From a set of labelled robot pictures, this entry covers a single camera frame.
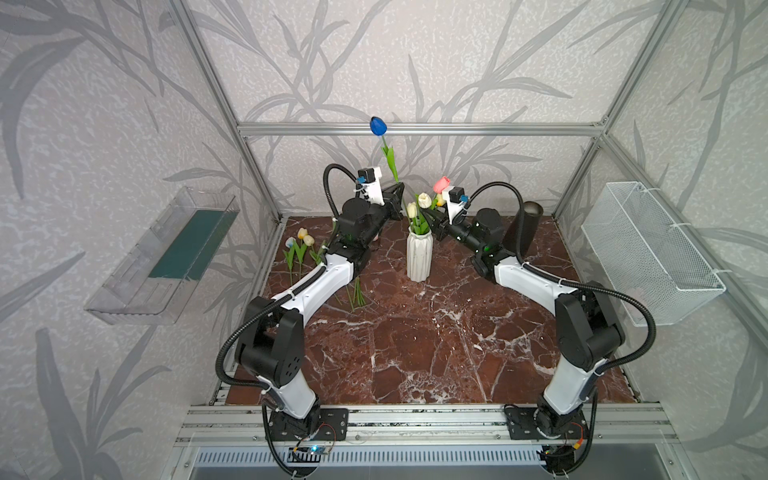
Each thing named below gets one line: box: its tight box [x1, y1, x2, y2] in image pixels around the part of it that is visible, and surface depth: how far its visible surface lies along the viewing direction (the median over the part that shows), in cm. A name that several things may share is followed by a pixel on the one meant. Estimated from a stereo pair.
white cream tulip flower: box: [407, 201, 417, 224], surface depth 82 cm
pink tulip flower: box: [433, 176, 450, 194], surface depth 72 cm
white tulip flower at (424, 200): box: [418, 192, 432, 209], surface depth 77 cm
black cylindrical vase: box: [503, 201, 544, 257], surface depth 101 cm
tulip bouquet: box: [345, 276, 367, 312], surface depth 98 cm
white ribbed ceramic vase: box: [406, 226, 433, 283], surface depth 91 cm
